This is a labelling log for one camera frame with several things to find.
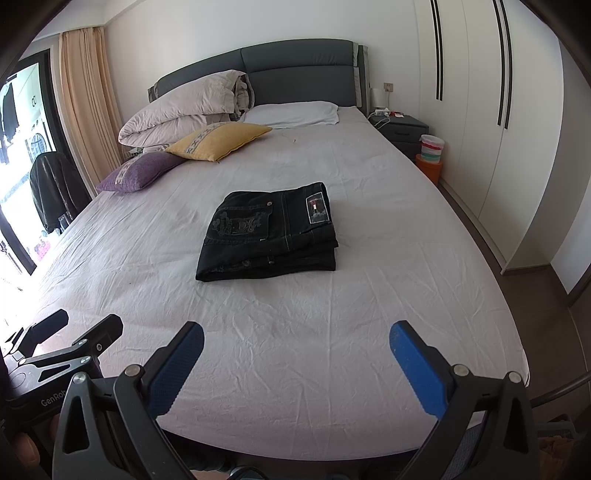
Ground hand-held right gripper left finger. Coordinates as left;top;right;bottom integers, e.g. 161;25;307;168
52;320;205;480

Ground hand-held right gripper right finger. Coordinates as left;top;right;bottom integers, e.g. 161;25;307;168
389;320;541;480

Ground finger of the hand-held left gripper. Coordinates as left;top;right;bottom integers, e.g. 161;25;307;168
25;309;69;349
69;314;124;370

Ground black denim pants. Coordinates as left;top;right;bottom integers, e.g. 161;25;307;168
195;182;339;282

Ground person's left hand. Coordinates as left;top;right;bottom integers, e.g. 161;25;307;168
8;431;43;474

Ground bed with white sheet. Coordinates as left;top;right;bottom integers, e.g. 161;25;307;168
14;104;531;462

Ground black leather jacket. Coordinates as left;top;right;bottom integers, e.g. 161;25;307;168
30;151;93;235

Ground purple cushion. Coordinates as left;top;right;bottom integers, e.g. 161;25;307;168
96;152;188;193

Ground orange bucket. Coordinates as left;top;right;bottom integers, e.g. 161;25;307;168
414;154;444;186

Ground striped plastic container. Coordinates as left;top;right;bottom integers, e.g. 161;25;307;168
419;134;446;165

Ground yellow cushion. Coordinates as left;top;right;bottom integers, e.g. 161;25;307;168
165;122;273;162

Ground peach curtain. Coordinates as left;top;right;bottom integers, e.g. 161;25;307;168
58;28;122;185

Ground grey nightstand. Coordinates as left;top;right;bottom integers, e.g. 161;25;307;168
369;113;430;162

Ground white wardrobe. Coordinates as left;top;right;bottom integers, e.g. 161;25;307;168
413;0;561;273

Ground folded beige duvet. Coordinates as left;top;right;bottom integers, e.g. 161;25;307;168
119;70;256;151

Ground white pillow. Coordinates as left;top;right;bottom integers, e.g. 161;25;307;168
238;102;340;129

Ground grey padded headboard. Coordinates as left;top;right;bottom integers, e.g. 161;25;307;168
148;39;371;116

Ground black balcony door frame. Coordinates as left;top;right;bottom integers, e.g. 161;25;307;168
0;51;61;278

